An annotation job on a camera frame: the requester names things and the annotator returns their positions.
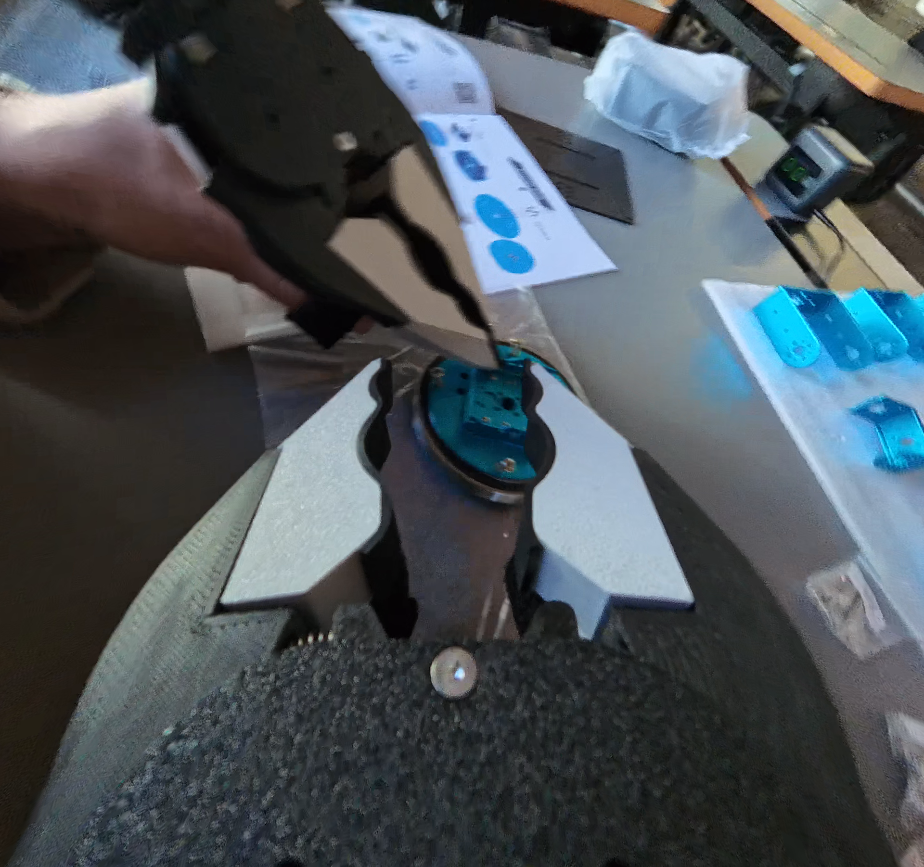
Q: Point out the grey desk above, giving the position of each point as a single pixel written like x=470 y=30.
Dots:
x=686 y=268

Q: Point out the white foam sheet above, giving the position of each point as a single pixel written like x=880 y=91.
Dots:
x=808 y=412

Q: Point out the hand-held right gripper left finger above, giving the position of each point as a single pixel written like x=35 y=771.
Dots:
x=310 y=513

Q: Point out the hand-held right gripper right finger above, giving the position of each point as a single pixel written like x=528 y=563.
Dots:
x=606 y=520

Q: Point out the person's left hand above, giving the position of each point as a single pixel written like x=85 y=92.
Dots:
x=108 y=181

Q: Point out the grey device with green lights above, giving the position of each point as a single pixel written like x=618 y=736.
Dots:
x=816 y=167

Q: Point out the blue disc with square bracket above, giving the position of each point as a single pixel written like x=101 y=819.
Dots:
x=476 y=434

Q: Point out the pile of small screw bags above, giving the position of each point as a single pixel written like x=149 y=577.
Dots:
x=852 y=607

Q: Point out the clear plastic bag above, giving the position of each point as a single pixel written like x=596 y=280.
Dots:
x=310 y=376

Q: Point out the black metal plate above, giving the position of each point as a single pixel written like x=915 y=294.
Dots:
x=585 y=174

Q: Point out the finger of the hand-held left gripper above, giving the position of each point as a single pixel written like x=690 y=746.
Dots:
x=426 y=196
x=404 y=282

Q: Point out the white plastic bag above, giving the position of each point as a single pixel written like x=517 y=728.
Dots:
x=664 y=95

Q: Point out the white instruction manual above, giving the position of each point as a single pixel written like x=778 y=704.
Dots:
x=520 y=232

